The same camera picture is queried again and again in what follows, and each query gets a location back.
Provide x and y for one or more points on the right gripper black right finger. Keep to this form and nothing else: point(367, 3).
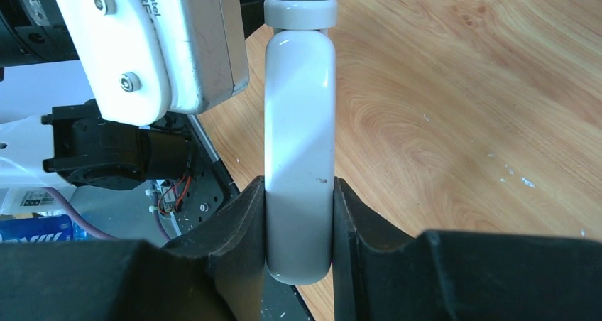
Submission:
point(382, 273)

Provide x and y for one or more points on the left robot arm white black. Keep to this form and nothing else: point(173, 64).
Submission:
point(74, 145)

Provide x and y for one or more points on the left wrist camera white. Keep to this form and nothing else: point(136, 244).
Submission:
point(145, 58)

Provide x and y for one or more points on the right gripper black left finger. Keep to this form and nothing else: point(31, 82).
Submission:
point(102, 280)

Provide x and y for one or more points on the white stapler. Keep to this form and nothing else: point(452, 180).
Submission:
point(299, 138)

